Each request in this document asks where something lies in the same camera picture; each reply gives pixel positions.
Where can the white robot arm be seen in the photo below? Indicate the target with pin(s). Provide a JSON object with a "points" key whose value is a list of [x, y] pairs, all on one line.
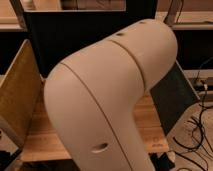
{"points": [[90, 95]]}

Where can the black side panel right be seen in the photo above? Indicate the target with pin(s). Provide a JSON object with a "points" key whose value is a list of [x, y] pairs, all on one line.
{"points": [[175, 100]]}

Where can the black back panel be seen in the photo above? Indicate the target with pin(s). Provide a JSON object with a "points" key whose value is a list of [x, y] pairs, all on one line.
{"points": [[55, 35]]}

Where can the power strip on floor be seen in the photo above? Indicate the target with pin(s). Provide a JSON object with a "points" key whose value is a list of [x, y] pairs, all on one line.
{"points": [[202, 84]]}

